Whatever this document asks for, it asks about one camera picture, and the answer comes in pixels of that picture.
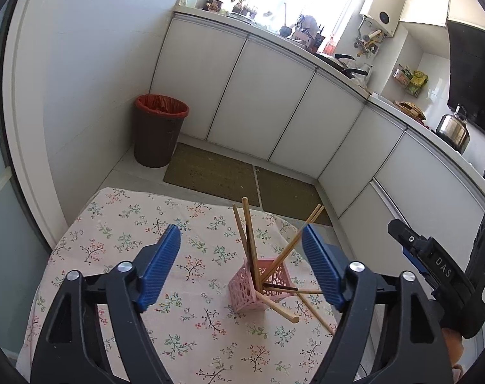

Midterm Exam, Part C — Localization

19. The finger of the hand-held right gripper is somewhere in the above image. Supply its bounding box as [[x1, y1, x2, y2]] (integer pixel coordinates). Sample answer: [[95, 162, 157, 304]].
[[387, 219, 432, 283]]

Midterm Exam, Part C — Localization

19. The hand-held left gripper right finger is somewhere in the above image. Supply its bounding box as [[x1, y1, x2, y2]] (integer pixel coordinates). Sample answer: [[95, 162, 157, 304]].
[[302, 224, 455, 384]]

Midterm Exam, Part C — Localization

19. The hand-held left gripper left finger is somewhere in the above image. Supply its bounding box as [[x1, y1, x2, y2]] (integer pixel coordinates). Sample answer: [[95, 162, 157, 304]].
[[30, 224, 182, 384]]

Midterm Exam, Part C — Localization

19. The pink perforated utensil holder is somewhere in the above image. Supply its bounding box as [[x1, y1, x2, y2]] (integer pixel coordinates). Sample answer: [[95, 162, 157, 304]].
[[227, 258, 304, 315]]

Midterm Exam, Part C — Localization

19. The person's right hand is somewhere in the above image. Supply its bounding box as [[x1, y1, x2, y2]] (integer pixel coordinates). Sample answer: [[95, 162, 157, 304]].
[[441, 327, 466, 369]]

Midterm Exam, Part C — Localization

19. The floral tablecloth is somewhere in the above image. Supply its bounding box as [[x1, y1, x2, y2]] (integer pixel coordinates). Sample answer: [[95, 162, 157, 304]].
[[16, 187, 347, 384]]

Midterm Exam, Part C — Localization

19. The olive floor mat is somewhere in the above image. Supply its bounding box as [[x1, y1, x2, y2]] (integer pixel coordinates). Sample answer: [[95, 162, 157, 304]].
[[254, 165, 334, 227], [163, 142, 264, 209]]

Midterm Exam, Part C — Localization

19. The steel kettle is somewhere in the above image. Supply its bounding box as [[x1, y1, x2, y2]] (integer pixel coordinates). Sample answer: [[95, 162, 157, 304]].
[[435, 104, 471, 153]]

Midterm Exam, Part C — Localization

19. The brown trash bin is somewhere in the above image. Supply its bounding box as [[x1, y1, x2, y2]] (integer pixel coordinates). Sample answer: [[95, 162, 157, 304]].
[[133, 93, 190, 169]]

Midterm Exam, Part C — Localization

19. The woven basket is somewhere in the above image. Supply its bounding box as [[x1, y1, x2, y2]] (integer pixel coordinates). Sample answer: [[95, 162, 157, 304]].
[[398, 101, 427, 121]]

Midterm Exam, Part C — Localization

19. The glass sliding door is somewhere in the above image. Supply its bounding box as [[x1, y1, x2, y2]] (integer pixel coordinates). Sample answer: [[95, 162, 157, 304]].
[[0, 0, 67, 369]]

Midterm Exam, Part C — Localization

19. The white plastic bag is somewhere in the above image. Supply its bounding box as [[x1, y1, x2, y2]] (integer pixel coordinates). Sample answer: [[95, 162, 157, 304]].
[[348, 66, 374, 91]]

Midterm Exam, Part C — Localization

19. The white kitchen cabinet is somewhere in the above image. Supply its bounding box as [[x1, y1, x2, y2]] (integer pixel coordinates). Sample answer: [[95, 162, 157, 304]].
[[150, 5, 485, 289]]

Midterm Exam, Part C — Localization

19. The black range hood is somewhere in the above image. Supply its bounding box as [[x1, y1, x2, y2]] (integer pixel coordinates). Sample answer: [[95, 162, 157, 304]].
[[446, 19, 485, 139]]

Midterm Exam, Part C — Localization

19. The black pan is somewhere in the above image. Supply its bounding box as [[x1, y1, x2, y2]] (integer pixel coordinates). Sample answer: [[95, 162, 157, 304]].
[[334, 53, 372, 80]]

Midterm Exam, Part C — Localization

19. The white water heater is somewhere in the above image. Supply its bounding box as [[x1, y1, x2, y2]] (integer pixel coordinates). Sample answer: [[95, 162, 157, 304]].
[[359, 0, 404, 39]]

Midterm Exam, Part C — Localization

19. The wire rack with packets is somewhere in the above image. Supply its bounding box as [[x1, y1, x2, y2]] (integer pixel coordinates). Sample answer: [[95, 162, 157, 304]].
[[392, 64, 429, 97]]

